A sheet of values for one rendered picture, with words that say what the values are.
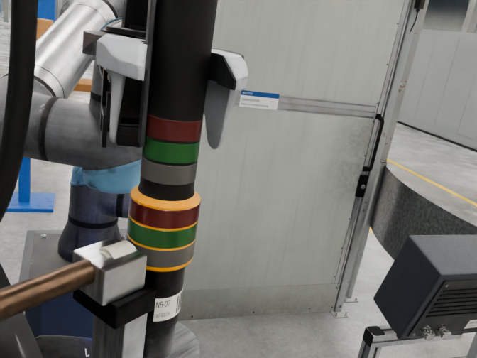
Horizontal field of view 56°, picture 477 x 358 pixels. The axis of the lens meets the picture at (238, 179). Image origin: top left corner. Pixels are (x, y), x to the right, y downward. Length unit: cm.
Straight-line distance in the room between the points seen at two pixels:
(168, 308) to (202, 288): 225
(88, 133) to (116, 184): 6
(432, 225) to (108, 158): 198
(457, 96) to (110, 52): 1052
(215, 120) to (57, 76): 37
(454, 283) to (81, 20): 78
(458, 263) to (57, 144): 74
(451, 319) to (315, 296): 189
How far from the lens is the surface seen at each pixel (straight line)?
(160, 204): 26
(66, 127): 52
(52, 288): 25
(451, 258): 96
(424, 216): 239
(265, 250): 255
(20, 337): 37
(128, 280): 27
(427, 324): 101
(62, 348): 63
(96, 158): 52
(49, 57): 64
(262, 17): 219
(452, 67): 1097
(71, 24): 74
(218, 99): 28
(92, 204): 107
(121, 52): 24
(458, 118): 1060
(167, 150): 26
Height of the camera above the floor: 159
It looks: 18 degrees down
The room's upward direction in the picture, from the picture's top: 9 degrees clockwise
